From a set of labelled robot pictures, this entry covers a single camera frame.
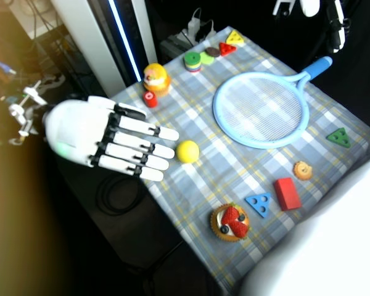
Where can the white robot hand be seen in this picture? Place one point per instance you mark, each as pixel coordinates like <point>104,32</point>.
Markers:
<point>74,129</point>
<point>309,7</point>

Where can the light blue toy racket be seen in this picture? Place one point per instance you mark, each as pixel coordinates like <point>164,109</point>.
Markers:
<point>256,108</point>

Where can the yellow ball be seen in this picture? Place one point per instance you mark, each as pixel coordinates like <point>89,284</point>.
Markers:
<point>188,151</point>

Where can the yellow triangle block with holes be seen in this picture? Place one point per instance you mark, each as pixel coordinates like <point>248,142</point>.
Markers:
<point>235,38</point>

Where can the red toy roll cake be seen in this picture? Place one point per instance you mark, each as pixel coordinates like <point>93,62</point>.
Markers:
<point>150,98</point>

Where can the white column with blue light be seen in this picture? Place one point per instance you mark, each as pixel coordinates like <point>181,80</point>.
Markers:
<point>80,37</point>

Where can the red triangle block with holes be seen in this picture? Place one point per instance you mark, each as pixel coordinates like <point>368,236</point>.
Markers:
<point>226,49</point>

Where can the yellow fruit toy cupcake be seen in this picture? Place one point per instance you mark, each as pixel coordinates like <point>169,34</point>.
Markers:
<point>155,78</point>

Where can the brown toy sandwich cookie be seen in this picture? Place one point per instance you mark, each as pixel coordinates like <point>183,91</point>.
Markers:
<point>212,52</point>

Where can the light green toy cookie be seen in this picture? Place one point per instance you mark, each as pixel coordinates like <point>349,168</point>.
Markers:
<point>206,59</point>

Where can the white power adapter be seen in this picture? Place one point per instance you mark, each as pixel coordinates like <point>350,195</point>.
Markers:
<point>195,29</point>

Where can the black power strip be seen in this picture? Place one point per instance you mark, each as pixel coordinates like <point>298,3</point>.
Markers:
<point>174,46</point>

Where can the green triangle block with holes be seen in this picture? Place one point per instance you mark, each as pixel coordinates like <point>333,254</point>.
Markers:
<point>339,138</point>

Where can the plaid tablecloth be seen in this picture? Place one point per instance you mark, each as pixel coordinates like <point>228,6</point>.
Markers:
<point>203,185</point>

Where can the tan toy biscuit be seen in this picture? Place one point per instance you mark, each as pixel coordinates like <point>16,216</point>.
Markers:
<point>302,170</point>

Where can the toy strawberry tart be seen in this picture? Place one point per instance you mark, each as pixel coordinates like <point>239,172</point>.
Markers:
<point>230,222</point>

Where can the red rectangular block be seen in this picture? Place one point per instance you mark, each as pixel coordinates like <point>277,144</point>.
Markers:
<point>287,194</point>

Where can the blue triangle block with holes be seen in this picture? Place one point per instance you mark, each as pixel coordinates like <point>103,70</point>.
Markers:
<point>260,203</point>

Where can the white robot body shell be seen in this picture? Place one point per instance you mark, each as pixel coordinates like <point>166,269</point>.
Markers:
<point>327,246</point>

